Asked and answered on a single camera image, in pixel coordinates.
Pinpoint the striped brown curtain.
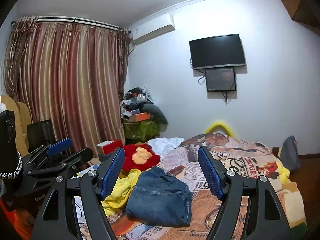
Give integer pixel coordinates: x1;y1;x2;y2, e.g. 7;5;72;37
4;16;131;157

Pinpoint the blue denim jacket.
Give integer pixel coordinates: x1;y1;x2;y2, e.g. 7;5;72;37
125;166;193;228

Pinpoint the red box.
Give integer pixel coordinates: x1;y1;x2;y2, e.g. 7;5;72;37
96;138;125;156

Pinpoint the white air conditioner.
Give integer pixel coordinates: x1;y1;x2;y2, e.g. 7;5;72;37
128;13;175;46

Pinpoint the black mesh chair back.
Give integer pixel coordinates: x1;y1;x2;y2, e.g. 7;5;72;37
26;119;57;153

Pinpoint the black white coiled cable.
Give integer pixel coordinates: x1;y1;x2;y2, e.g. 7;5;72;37
0;152;23;180

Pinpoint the grey cloth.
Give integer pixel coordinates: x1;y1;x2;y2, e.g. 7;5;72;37
139;104;169;132

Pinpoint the yellow towel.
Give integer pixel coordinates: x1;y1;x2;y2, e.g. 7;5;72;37
101;168;152;217

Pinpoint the wooden wardrobe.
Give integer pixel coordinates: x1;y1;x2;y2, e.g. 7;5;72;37
279;0;320;32

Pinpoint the yellow pillow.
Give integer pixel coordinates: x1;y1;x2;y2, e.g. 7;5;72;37
204;121;237;138

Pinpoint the white cloth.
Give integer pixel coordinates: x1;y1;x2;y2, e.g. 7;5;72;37
147;137;185;162

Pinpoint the green printed cabinet cover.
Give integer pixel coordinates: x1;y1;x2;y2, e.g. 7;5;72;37
122;119;161;142

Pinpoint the black wall television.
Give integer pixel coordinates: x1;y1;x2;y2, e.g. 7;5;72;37
189;34;247;70

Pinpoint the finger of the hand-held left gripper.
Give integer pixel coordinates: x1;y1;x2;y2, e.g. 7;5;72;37
26;147;94;181
24;137;74;166

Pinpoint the orange box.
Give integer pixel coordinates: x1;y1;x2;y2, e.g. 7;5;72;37
129;112;151;123

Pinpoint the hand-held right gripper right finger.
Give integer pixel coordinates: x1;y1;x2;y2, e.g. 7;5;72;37
197;146;293;240

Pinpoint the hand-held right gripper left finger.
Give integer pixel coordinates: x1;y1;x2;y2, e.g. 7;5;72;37
30;146;126;240

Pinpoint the small black monitor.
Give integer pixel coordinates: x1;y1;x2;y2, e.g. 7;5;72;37
205;67;237;92

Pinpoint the dark blue bag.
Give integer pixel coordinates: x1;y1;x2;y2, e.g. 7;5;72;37
280;135;300;173

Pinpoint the red plush toy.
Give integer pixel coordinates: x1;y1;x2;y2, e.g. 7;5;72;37
120;143;161;173

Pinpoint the curtain rod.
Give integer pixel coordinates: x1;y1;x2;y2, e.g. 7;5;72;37
11;16;132;33

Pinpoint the printed blanket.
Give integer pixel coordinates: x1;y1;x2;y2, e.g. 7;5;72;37
105;133;308;240

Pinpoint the pile of clutter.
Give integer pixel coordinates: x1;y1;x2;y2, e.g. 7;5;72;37
120;87;157;120

